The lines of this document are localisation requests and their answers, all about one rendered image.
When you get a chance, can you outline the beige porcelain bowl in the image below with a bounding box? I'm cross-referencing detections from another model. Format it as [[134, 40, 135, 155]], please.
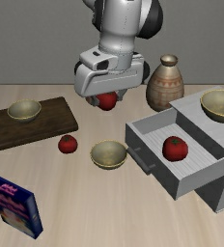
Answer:
[[199, 89, 224, 124], [7, 98, 42, 124], [90, 139, 128, 171]]

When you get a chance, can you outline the brown patterned ceramic vase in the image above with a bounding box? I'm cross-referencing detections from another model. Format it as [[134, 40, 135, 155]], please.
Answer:
[[145, 53, 185, 113]]

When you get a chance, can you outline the blue cereal box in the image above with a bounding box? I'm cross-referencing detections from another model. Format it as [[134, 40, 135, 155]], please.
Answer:
[[0, 175, 44, 240]]

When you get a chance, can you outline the red tomato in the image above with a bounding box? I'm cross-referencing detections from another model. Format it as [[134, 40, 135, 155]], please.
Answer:
[[57, 134, 79, 154], [96, 91, 119, 112], [161, 135, 189, 162]]

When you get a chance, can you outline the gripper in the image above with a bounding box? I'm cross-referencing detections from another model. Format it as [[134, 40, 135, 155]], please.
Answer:
[[73, 53, 147, 108]]

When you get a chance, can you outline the dark brown cutting board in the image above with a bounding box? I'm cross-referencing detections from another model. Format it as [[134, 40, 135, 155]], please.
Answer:
[[0, 96, 79, 154]]

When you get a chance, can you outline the grey open drawer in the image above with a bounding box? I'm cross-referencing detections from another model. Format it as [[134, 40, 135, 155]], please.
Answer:
[[125, 107, 224, 201]]

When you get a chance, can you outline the grey cabinet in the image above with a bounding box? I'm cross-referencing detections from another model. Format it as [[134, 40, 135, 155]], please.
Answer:
[[168, 85, 224, 214]]

